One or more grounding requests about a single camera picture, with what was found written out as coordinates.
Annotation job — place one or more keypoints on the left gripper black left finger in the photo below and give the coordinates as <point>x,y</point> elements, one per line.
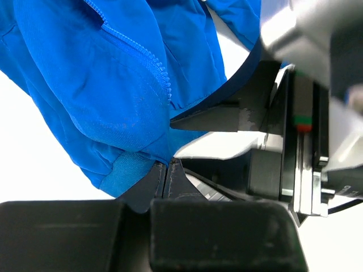
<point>91,235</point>

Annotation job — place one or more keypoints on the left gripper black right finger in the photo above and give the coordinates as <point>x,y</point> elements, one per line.
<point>190,233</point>

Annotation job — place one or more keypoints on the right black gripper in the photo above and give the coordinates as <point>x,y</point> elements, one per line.
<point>240,104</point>

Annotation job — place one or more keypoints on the blue white red jacket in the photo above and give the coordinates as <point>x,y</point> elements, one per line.
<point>108,76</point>

